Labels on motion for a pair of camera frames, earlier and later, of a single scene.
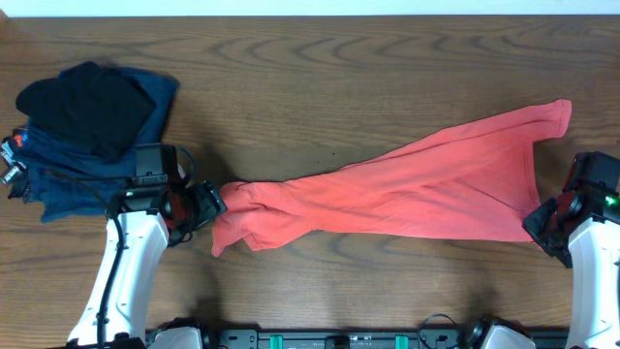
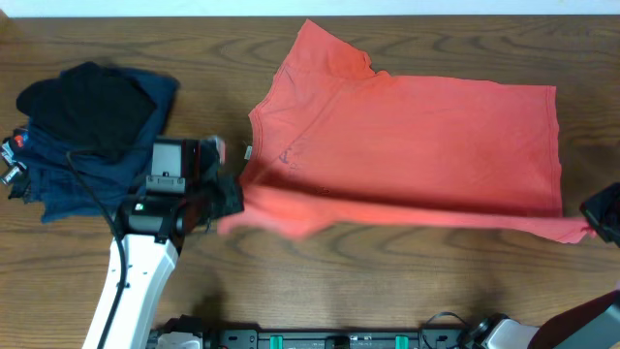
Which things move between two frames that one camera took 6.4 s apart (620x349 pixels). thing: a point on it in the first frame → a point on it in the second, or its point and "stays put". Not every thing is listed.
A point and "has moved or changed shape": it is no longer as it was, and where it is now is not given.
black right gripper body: (549, 232) → (604, 211)
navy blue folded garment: (66, 179) stays put
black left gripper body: (196, 206) → (217, 201)
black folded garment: (98, 111) stays put
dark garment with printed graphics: (15, 153) stays put
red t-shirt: (476, 182) has moved or changed shape
